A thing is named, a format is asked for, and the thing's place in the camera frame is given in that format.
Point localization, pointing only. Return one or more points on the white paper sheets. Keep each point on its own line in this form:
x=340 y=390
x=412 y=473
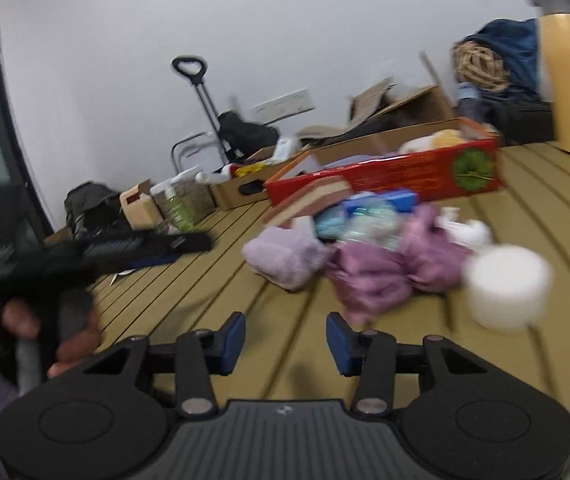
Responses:
x=120 y=275

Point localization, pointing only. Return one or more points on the large brown cardboard box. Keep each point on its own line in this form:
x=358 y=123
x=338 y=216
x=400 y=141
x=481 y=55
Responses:
x=415 y=105

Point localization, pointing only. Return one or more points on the yellow wrapper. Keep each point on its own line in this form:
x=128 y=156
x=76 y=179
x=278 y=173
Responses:
x=247 y=170

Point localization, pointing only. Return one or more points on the green backpack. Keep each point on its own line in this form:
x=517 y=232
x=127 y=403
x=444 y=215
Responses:
x=90 y=205

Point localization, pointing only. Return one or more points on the blue tissue packet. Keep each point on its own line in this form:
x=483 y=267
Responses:
x=375 y=203

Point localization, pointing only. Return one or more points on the wicker ball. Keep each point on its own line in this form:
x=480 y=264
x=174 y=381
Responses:
x=480 y=67

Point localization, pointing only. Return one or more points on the white round sponge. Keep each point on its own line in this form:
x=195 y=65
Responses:
x=507 y=285

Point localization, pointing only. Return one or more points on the small brown white box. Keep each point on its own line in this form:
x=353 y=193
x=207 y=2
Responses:
x=137 y=207

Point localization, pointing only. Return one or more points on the black bag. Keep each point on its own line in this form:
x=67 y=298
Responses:
x=245 y=132
x=515 y=120

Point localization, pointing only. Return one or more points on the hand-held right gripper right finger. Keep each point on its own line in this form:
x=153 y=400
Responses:
x=337 y=345

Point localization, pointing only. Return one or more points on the blue cloth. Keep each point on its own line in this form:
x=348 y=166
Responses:
x=510 y=55

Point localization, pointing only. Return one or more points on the brown sponge block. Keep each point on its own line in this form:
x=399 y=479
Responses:
x=310 y=200

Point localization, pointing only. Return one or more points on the clear plastic container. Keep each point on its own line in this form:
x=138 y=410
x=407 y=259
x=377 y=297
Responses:
x=282 y=147

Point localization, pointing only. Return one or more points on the red cardboard box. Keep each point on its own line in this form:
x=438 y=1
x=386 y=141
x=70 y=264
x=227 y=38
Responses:
x=390 y=170

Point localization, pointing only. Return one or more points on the low cardboard box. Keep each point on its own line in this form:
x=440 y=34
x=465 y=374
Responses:
x=235 y=190

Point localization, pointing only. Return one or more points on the white cloth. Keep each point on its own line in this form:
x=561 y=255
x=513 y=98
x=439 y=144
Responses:
x=467 y=230

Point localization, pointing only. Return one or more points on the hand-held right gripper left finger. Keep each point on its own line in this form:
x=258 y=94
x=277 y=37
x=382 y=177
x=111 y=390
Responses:
x=232 y=342

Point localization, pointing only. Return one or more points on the yellow plush toy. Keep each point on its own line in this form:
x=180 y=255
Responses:
x=447 y=138

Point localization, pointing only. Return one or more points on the white wall socket strip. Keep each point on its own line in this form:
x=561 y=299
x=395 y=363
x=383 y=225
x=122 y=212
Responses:
x=282 y=102

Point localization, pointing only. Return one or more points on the pink cloth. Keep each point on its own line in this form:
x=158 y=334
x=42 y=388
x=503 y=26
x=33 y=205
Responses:
x=380 y=270

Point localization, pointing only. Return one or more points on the iridescent packet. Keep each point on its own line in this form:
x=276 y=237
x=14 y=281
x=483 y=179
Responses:
x=370 y=232

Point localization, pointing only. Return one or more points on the person's left hand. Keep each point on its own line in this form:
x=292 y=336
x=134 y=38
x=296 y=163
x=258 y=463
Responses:
x=77 y=340

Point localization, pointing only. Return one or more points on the lavender towel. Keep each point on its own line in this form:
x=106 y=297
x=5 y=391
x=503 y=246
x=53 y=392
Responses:
x=285 y=260

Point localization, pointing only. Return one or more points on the plastic jar with green label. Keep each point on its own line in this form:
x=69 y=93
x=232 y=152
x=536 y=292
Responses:
x=172 y=205

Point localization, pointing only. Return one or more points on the metal folding chair frame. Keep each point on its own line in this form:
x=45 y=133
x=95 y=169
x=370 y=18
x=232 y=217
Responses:
x=190 y=147

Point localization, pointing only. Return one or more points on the white plush toy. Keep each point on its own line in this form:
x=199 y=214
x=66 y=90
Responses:
x=415 y=145

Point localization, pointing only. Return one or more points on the plastic water bottle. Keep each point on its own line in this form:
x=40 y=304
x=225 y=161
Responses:
x=465 y=92

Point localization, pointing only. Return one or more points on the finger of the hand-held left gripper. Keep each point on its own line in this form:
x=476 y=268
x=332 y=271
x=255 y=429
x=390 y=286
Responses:
x=165 y=245

